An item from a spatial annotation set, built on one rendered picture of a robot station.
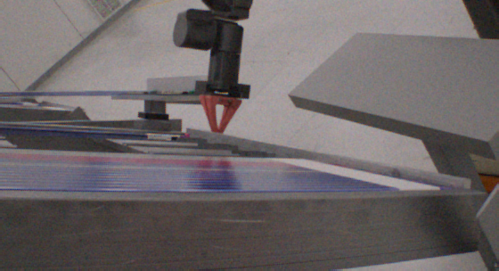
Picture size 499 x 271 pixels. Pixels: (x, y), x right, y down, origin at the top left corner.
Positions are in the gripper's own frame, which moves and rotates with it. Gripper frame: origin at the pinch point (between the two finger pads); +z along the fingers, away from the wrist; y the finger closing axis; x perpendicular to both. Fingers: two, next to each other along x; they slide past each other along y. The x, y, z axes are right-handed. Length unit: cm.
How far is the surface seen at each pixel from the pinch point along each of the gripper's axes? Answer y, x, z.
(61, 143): -8.0, -26.7, 4.7
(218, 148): 12.1, -5.9, 2.0
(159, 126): -8.2, -8.0, 0.1
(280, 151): 24.3, -2.3, 0.8
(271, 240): 60, -27, 5
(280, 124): -126, 99, 0
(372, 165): 43.8, -2.2, 0.4
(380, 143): -59, 98, 2
